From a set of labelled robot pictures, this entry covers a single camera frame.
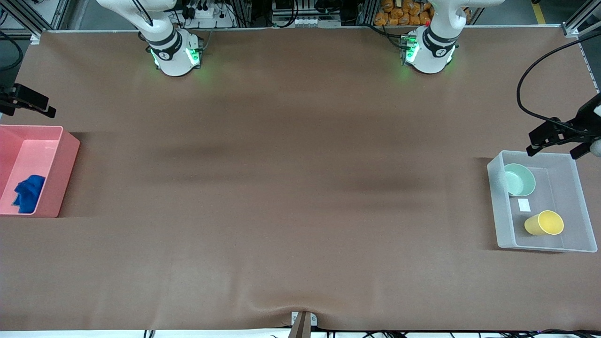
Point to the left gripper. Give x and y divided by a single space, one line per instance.
584 121

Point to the light green bowl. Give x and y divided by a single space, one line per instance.
520 180

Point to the yellow cup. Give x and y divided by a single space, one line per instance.
544 223

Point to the blue cloth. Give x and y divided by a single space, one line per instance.
29 193

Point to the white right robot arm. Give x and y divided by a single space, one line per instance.
171 51

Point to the clear plastic bin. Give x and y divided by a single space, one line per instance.
573 197

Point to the pink plastic bin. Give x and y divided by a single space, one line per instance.
56 169

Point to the white paper label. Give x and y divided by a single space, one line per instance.
524 205

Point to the white power strip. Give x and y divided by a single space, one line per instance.
206 13

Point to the orange packed snack bag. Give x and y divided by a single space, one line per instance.
404 13

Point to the brown table cover mat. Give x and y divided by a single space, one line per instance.
300 164

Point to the grey control box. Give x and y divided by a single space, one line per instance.
305 19

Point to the aluminium frame post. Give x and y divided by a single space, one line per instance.
58 11
580 19

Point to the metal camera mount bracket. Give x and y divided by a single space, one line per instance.
302 324

